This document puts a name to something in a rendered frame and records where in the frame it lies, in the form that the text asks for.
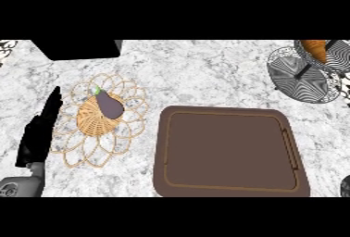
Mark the purple eggplant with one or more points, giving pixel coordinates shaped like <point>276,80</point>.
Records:
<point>111,106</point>

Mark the brown rectangular tray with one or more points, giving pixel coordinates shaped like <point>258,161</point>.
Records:
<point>227,154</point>

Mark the wicker flower-shaped placemat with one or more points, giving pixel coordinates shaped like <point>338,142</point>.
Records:
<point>97,118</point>

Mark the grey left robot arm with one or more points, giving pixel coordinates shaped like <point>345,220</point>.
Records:
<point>22,185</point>

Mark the golden brown croissant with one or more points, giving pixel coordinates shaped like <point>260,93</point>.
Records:
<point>316,49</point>

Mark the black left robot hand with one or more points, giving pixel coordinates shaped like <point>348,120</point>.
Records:
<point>38,132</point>

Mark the black appliance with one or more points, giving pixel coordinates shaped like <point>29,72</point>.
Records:
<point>79,48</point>

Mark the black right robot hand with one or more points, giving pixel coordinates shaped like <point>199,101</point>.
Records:
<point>345,186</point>

